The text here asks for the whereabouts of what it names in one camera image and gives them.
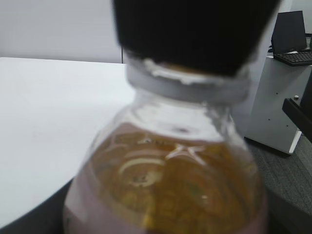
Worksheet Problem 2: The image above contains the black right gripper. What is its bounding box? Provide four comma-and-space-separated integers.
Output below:
282, 95, 312, 142

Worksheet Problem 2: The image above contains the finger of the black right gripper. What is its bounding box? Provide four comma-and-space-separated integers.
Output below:
113, 0, 280, 76

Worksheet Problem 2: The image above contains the white bottle cap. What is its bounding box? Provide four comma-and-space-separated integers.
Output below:
125, 51, 251, 105

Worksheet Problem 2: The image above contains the peach oolong tea bottle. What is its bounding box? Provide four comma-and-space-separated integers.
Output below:
63, 88, 268, 234

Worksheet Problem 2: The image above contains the grey desk cabinet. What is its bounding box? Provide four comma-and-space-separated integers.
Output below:
245, 57, 312, 154

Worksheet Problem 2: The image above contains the black keyboard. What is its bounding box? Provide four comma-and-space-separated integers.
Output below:
273, 51, 312, 66

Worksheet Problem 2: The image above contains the black office chair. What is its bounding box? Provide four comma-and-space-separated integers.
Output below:
271, 11, 307, 54

